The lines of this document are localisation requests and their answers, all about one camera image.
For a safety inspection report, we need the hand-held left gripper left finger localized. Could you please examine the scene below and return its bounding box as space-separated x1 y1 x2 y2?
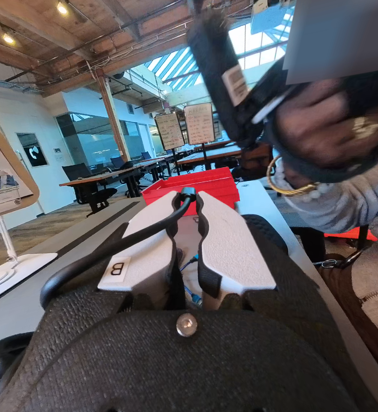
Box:
97 191 180 311

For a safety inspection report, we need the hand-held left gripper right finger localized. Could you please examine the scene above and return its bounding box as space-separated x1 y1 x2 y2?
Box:
196 191 277 310

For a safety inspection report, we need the black usb cable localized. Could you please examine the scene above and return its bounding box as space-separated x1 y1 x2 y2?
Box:
40 187 196 309

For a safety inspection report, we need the blue braided multi-plug cable bundle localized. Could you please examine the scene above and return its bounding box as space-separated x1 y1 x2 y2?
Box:
179 254 204 306

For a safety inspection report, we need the red plastic bin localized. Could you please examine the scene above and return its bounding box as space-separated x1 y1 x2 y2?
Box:
324 225 377 242
141 167 240 216

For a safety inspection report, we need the person's right forearm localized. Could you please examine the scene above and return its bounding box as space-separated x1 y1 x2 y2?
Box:
274 151 378 234

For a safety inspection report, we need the person's right hand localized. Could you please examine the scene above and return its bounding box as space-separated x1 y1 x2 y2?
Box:
273 79 378 168

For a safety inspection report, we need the wooden office desk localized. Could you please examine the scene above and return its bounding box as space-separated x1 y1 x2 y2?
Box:
60 158 164 210

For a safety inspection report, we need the black office chair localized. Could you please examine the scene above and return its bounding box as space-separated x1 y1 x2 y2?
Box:
62 162 118 216

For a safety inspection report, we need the black carabiner clip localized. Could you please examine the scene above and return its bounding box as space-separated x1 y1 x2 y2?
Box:
314 249 363 269

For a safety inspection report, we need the dark phone icon sign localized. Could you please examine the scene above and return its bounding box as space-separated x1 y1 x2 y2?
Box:
16 133 49 168

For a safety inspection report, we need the instruction poster on stand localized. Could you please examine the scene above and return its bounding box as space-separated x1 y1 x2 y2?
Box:
0 121 58 306

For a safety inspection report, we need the black rounded object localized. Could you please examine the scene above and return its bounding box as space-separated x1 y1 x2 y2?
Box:
0 332 33 383

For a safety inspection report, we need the gold bangle bracelet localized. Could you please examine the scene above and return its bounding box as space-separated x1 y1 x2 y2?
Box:
266 156 319 197

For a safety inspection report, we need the white bead bracelet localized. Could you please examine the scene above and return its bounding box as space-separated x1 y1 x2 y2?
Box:
277 167 332 203

